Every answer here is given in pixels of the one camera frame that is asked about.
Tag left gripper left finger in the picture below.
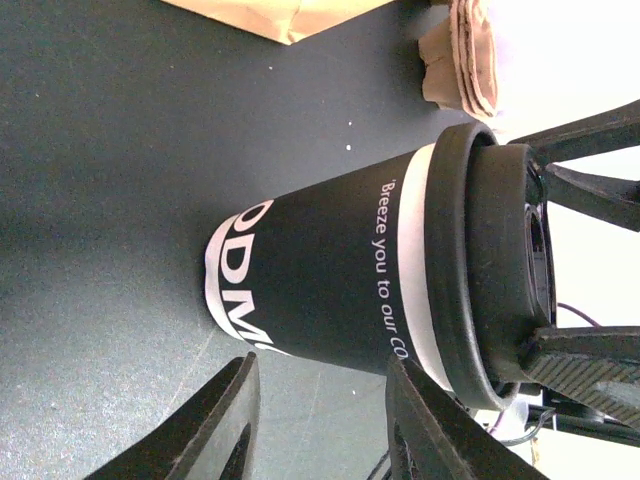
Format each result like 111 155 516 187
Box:
88 352 260 479

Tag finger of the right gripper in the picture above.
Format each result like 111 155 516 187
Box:
504 98 640 232
519 326 639 430

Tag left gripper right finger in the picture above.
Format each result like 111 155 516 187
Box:
385 357 545 480

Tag black plastic cup lid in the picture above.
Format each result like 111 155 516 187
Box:
424 122 556 410

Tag black paper coffee cup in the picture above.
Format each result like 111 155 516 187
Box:
204 146 450 388

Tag orange paper bag white handles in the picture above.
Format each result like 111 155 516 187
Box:
168 0 388 46

